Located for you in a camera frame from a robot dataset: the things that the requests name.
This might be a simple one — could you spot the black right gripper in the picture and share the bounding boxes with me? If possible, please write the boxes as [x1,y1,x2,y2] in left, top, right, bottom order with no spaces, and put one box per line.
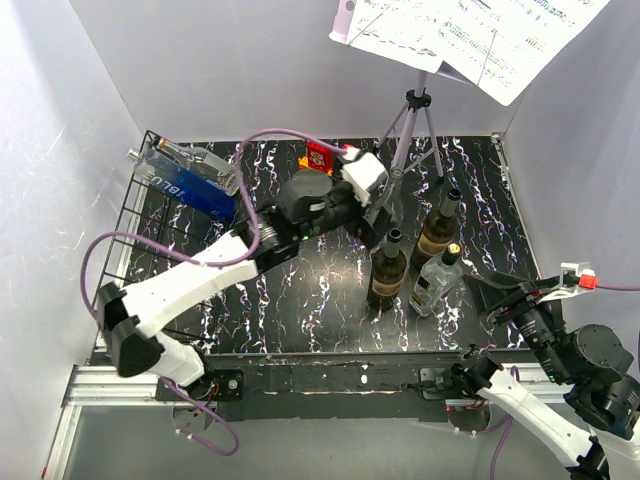
[460,268,570,382]

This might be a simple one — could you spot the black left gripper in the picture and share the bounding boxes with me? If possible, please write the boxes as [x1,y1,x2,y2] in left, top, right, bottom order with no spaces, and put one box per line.
[296,157,397,247]

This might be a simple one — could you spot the clear round glass bottle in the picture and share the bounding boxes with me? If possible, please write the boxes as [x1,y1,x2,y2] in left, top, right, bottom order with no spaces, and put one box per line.
[383,167,404,228]

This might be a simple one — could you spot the green white wine bottle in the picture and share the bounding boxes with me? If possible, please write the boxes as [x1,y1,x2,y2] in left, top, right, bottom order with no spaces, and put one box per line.
[367,228,407,311]

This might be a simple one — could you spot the clear square liquor bottle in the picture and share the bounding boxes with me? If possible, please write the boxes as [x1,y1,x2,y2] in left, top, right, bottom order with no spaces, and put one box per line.
[409,243,463,317]

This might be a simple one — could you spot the dark red wine bottle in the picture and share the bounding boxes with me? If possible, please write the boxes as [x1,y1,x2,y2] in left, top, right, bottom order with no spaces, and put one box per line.
[410,188,461,270]

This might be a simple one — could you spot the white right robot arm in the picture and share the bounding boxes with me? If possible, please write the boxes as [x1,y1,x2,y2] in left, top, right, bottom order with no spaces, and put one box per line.
[450,263,639,479]

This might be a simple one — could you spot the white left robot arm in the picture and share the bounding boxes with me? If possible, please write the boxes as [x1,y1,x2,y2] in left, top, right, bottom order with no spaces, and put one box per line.
[97,164,388,400]

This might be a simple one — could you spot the clear glass bottle top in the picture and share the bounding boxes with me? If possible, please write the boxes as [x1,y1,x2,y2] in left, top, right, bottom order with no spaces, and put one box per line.
[152,137,239,197]

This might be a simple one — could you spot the blue clear vodka bottle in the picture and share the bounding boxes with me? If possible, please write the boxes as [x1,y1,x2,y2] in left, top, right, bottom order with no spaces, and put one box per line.
[126,148,235,221]

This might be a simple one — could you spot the red yellow toy brick car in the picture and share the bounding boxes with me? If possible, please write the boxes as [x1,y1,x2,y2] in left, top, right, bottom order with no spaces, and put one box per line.
[298,141,335,176]

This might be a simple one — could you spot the lilac music stand tripod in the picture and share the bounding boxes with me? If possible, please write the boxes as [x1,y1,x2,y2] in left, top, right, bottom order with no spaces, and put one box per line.
[373,70,445,184]

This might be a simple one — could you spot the white sheet music pages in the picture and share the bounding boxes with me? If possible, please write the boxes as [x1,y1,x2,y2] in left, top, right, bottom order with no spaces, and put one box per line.
[329,0,606,106]

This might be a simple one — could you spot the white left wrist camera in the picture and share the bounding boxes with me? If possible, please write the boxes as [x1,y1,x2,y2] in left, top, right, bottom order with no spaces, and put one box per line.
[340,145,388,207]

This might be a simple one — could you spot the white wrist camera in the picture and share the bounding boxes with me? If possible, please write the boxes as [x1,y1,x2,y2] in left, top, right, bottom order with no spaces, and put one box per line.
[340,145,388,207]
[540,262,598,302]

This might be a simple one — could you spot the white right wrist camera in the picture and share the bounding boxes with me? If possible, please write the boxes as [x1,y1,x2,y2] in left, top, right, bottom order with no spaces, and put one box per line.
[540,262,598,302]

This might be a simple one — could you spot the black metal base frame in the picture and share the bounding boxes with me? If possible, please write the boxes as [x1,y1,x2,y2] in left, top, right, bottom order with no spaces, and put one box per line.
[154,349,536,426]

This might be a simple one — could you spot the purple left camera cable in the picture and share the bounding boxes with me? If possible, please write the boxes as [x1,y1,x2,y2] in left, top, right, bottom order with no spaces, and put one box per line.
[80,128,351,457]

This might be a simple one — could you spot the black wire wine rack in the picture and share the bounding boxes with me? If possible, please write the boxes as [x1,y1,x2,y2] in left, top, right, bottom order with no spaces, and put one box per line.
[88,129,236,351]

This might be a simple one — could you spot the aluminium rail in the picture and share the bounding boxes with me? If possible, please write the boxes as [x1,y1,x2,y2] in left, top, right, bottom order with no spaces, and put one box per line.
[41,366,186,479]

